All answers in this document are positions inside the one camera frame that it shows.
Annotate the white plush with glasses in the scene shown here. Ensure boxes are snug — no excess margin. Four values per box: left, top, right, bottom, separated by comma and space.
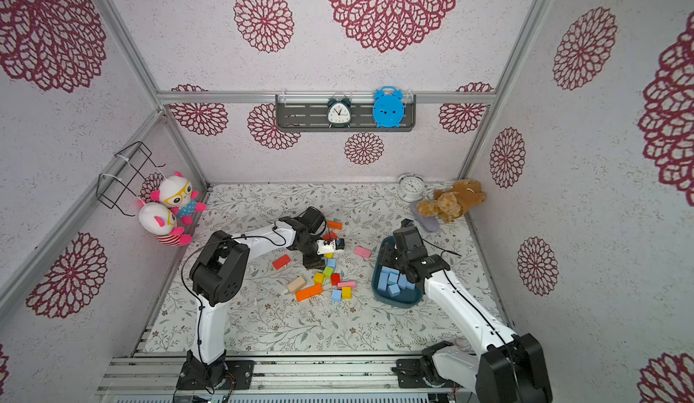
149, 172, 207, 226

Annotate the dark teal plastic tray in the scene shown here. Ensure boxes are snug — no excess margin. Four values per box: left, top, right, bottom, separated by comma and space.
372, 236, 423, 308

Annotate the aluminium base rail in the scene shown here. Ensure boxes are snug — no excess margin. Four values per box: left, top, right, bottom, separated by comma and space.
96, 352, 419, 396

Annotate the red block left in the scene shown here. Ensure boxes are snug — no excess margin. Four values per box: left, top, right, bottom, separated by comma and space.
272, 255, 292, 270

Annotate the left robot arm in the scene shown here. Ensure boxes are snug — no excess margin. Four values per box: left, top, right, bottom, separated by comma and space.
189, 207, 345, 377

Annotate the brown teddy bear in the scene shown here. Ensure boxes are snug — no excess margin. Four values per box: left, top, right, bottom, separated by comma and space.
417, 179, 486, 223

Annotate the black wire basket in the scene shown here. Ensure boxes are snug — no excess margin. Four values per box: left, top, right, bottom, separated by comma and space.
95, 140, 166, 218

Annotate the orange flat block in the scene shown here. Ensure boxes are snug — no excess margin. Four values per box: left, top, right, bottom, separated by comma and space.
327, 220, 343, 231

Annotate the blue alarm clock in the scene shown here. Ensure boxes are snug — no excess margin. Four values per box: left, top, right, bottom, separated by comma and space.
372, 87, 405, 128

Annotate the long pink block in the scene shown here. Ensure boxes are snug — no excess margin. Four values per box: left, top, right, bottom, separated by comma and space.
337, 281, 357, 289

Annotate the grey fabric glasses case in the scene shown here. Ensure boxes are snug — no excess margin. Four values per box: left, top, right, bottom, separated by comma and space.
410, 202, 440, 233

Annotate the long light blue block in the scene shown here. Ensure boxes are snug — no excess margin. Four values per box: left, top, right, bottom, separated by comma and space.
377, 272, 390, 292

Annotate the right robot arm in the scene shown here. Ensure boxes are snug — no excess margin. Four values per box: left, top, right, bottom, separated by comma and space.
392, 220, 553, 402

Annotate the white pink plush toy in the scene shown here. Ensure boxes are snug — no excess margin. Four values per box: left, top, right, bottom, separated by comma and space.
137, 201, 193, 247

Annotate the dark green alarm clock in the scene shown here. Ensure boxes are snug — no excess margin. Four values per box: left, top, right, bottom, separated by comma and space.
326, 98, 352, 128

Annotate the grey wall shelf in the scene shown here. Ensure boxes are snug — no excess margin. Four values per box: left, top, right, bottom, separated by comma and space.
275, 96, 417, 133

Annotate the long orange block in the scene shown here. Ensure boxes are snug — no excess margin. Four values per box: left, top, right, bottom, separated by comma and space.
296, 284, 324, 302

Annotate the natural wood long block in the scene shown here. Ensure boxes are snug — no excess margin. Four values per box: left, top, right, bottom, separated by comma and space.
287, 276, 307, 294

